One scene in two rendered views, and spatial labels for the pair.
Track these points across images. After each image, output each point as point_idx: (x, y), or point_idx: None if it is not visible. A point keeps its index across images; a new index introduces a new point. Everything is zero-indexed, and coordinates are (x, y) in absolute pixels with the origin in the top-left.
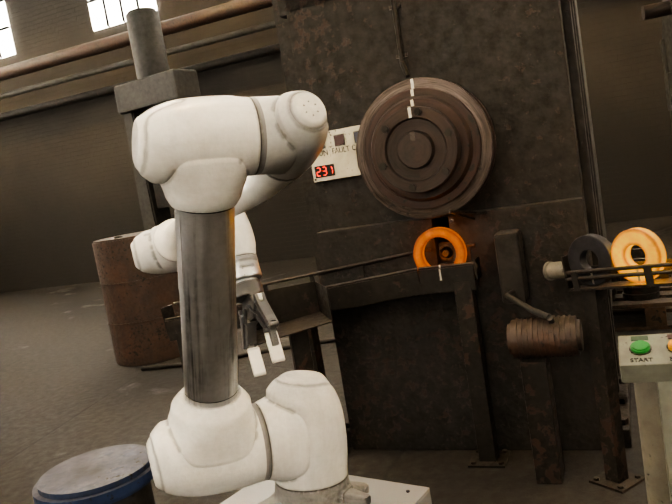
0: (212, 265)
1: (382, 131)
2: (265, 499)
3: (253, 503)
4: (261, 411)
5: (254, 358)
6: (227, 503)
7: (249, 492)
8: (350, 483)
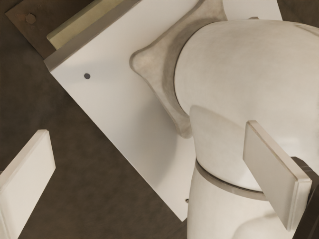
0: None
1: None
2: (183, 127)
3: (161, 135)
4: None
5: (30, 194)
6: (143, 164)
7: (129, 135)
8: (216, 18)
